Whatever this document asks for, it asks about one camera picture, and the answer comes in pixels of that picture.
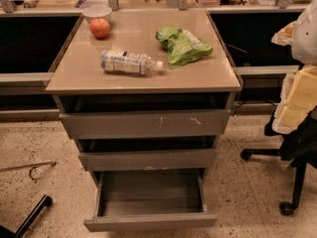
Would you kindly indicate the white bowl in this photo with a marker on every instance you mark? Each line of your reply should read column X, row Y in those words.
column 98, row 11

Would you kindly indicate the black chair leg left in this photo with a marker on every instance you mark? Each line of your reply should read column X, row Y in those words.
column 46, row 201

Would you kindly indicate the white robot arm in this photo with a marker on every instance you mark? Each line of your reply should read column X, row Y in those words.
column 304, row 36

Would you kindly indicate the clear plastic water bottle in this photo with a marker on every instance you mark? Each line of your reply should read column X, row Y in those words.
column 115, row 60

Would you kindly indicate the green chip bag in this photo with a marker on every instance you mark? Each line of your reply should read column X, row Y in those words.
column 182, row 46

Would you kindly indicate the black office chair right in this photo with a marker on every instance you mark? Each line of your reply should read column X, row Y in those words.
column 300, row 148

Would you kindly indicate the red apple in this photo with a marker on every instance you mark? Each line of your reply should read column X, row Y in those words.
column 100, row 28

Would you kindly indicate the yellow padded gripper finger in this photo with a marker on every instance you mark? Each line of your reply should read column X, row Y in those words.
column 284, row 36
column 297, row 98

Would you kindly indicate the grey top drawer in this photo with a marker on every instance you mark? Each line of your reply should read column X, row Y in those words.
column 147, row 124

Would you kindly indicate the grey bottom drawer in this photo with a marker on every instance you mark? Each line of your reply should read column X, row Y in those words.
column 150, row 200

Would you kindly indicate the metal hook rod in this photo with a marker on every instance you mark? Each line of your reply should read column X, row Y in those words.
column 30, row 167

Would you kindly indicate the grey drawer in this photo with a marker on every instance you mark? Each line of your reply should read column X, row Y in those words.
column 150, row 200
column 147, row 124
column 147, row 160

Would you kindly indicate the grey middle drawer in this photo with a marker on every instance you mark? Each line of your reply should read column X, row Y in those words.
column 147, row 160

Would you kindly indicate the grey drawer cabinet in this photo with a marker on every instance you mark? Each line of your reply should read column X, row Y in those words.
column 81, row 85

